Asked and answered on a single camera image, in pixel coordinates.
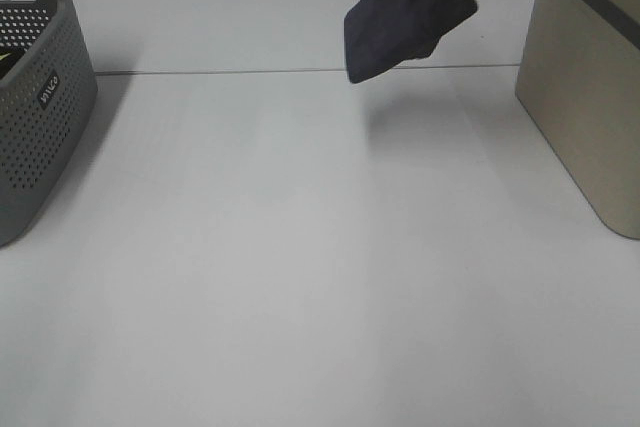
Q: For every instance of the grey perforated plastic basket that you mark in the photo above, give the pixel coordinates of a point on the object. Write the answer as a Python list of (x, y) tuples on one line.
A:
[(44, 109)]

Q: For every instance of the dark grey towel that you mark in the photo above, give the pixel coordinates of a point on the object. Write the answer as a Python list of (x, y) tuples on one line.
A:
[(381, 34)]

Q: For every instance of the beige plastic storage basket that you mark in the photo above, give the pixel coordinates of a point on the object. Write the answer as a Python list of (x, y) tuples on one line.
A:
[(579, 82)]

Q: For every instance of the black and yellow item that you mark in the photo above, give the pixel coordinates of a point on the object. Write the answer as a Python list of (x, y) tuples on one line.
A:
[(10, 62)]

